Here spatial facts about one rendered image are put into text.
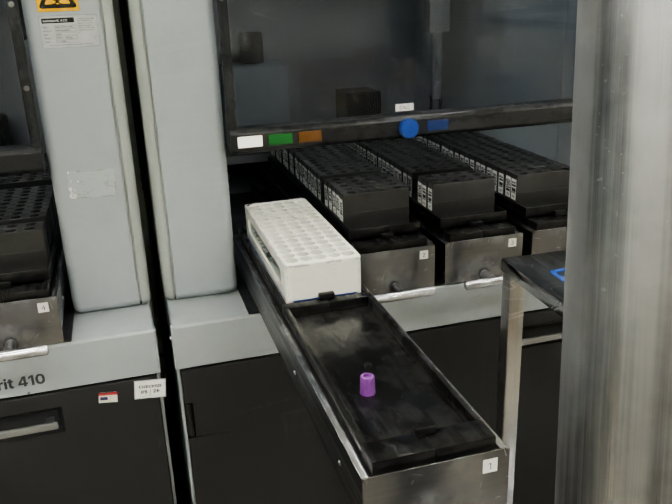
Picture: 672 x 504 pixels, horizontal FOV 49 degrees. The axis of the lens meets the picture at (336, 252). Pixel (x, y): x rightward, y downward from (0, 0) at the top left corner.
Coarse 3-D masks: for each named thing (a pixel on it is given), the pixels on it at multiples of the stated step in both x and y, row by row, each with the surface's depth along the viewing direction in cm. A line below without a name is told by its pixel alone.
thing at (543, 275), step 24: (504, 264) 103; (528, 264) 101; (552, 264) 100; (504, 288) 104; (528, 288) 96; (552, 288) 93; (504, 312) 105; (504, 336) 106; (504, 360) 107; (504, 384) 108; (504, 408) 109; (504, 432) 110
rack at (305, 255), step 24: (264, 216) 112; (288, 216) 111; (312, 216) 110; (264, 240) 103; (288, 240) 100; (312, 240) 100; (336, 240) 100; (288, 264) 91; (312, 264) 91; (336, 264) 92; (360, 264) 94; (288, 288) 92; (312, 288) 92; (336, 288) 93; (360, 288) 95
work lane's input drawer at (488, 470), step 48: (240, 240) 120; (288, 336) 86; (336, 336) 86; (384, 336) 85; (336, 384) 76; (384, 384) 75; (432, 384) 75; (336, 432) 67; (384, 432) 67; (432, 432) 64; (480, 432) 64; (384, 480) 61; (432, 480) 62; (480, 480) 64
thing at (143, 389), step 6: (138, 384) 107; (144, 384) 107; (150, 384) 107; (156, 384) 108; (162, 384) 108; (138, 390) 107; (144, 390) 107; (150, 390) 108; (156, 390) 108; (162, 390) 108; (138, 396) 107; (144, 396) 108; (150, 396) 108; (156, 396) 108; (162, 396) 109
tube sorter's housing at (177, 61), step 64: (128, 0) 99; (192, 0) 101; (128, 64) 163; (192, 64) 103; (192, 128) 106; (512, 128) 148; (192, 192) 109; (256, 192) 166; (192, 256) 112; (192, 320) 108; (256, 320) 109; (448, 320) 119; (192, 384) 109; (256, 384) 112; (192, 448) 113; (256, 448) 116; (320, 448) 120
